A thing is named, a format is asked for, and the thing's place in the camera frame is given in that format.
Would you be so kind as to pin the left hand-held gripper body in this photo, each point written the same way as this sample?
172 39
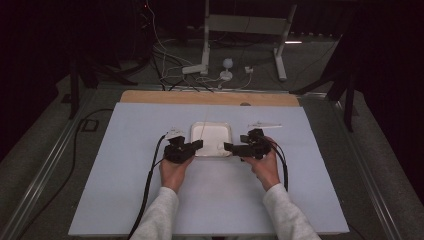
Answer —
178 153

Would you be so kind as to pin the person's right hand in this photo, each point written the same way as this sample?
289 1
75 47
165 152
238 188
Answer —
266 171

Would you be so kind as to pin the black stand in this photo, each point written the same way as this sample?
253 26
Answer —
75 90
348 100

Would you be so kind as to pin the white plug adapter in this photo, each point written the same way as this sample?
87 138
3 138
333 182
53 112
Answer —
248 70

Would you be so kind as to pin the black floor socket plate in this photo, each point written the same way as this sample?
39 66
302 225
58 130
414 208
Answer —
89 125

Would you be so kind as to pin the white metal stand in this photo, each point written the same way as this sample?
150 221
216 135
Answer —
246 24

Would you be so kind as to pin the white square tray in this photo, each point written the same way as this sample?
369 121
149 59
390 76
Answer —
213 136

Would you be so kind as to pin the person's left hand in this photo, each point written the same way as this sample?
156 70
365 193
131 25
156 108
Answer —
173 175

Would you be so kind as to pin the white power strip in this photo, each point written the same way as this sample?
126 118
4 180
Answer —
194 69

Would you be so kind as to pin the metal floor rail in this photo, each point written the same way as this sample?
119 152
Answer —
366 173
50 166

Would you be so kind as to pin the small white round lamp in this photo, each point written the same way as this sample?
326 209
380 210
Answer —
227 68

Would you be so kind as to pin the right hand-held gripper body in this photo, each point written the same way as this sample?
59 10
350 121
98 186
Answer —
251 149

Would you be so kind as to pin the pale blue table mat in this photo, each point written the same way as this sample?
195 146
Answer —
133 150

